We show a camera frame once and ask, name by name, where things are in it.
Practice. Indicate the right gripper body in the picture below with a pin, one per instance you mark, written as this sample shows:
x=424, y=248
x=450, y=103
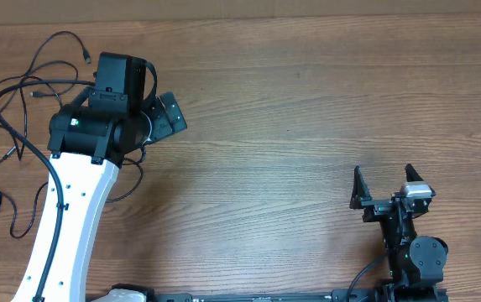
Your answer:
x=378, y=207

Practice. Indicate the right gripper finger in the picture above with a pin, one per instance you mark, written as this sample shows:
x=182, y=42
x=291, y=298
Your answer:
x=411, y=174
x=360, y=197

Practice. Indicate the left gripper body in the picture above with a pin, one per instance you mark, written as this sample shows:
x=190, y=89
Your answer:
x=158, y=117

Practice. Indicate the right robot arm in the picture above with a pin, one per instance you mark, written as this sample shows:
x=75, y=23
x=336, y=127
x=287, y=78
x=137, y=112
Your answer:
x=415, y=262

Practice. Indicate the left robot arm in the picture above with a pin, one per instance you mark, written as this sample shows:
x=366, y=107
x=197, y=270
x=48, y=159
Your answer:
x=89, y=139

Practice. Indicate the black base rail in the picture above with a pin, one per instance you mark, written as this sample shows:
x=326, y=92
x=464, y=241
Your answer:
x=129, y=292

